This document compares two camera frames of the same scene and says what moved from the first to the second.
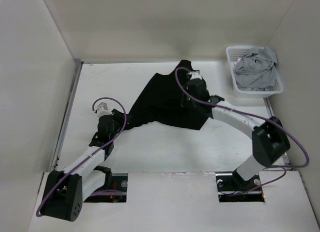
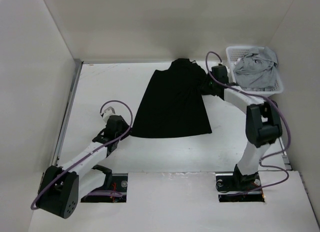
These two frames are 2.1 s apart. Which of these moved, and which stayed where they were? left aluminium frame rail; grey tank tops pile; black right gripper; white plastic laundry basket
Moved: black right gripper
Stayed: left aluminium frame rail; white plastic laundry basket; grey tank tops pile
